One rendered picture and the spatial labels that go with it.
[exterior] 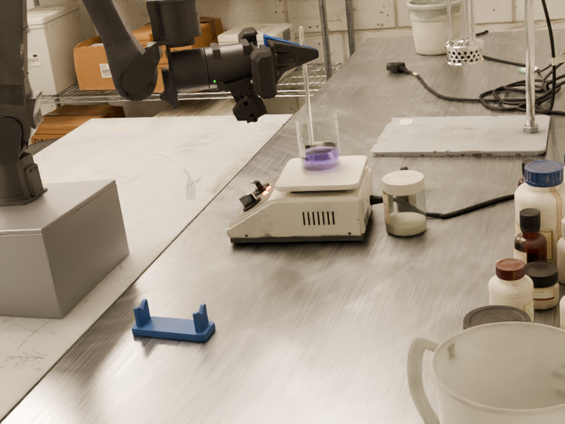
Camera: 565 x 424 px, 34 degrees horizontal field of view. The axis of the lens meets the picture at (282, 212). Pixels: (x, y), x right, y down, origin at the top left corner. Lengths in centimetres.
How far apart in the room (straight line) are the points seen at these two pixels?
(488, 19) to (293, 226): 250
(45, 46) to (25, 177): 259
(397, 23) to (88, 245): 266
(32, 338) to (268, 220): 37
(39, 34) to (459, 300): 295
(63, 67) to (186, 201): 249
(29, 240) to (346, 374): 44
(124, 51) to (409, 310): 50
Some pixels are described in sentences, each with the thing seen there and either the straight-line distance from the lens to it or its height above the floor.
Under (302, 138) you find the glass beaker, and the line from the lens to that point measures 133.
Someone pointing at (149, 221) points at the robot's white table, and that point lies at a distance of 149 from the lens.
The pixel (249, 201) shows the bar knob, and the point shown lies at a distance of 135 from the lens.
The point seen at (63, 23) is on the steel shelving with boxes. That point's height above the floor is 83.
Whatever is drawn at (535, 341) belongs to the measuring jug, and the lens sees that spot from 80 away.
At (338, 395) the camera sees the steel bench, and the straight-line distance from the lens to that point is 98.
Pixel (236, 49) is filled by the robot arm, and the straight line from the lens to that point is 128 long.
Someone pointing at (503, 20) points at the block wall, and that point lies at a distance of 373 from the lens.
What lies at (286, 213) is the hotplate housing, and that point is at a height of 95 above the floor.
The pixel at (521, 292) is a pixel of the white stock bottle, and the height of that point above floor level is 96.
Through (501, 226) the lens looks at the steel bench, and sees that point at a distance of 134.
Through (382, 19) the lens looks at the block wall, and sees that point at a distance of 379.
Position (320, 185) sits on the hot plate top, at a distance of 129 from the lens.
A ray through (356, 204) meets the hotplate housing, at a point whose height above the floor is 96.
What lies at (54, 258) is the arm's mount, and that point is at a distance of 121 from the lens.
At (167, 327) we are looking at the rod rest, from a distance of 114.
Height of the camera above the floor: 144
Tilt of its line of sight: 22 degrees down
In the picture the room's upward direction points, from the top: 7 degrees counter-clockwise
